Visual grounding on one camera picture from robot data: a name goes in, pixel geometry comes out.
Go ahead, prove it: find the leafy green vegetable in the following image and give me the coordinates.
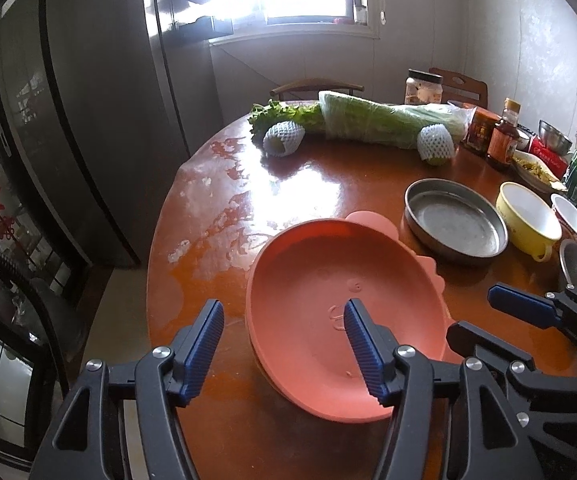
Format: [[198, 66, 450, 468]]
[[247, 100, 325, 142]]

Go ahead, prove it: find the pink plate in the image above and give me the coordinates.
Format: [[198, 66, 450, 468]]
[[245, 210, 461, 423]]

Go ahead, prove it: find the red label sauce jar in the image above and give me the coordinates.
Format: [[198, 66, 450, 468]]
[[463, 106, 501, 155]]

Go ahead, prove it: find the round metal pan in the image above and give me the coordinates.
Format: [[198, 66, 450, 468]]
[[404, 178, 510, 261]]

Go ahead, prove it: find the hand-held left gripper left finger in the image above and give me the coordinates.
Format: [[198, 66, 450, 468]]
[[28, 299, 226, 480]]

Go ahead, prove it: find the yellow bowl with handle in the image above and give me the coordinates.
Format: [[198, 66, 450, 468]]
[[495, 181, 564, 262]]

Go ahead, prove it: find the fruit in white foam net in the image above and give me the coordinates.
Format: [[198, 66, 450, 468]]
[[417, 122, 456, 166], [262, 121, 305, 156]]

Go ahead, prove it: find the orange cap sauce bottle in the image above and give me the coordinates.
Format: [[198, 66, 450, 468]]
[[485, 98, 521, 171]]

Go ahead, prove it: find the glass jar with black lid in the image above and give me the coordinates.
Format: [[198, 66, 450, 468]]
[[404, 69, 444, 107]]

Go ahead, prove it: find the brown wooden chair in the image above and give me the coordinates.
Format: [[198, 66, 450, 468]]
[[429, 67, 489, 109]]

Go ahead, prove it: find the red box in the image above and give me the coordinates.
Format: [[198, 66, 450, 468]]
[[527, 135, 569, 178]]

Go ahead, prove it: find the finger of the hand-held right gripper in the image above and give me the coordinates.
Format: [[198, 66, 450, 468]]
[[445, 321, 577, 461], [487, 282, 577, 361]]

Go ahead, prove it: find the large white bowl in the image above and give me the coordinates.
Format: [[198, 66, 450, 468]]
[[549, 193, 577, 246]]

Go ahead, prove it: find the white plate of food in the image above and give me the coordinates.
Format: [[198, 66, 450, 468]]
[[511, 150, 569, 195]]

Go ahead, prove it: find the curved-back wooden chair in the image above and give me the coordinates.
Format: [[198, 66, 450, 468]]
[[269, 78, 365, 102]]

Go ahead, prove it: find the grey refrigerator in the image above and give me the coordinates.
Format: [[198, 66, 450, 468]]
[[0, 0, 192, 271]]

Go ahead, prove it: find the deep metal bowl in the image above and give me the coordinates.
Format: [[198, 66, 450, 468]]
[[538, 120, 574, 156]]

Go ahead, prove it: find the napa cabbage in plastic bag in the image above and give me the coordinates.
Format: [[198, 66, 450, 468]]
[[318, 90, 474, 151]]

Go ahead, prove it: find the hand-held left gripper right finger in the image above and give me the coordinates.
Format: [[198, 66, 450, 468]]
[[343, 298, 544, 480]]

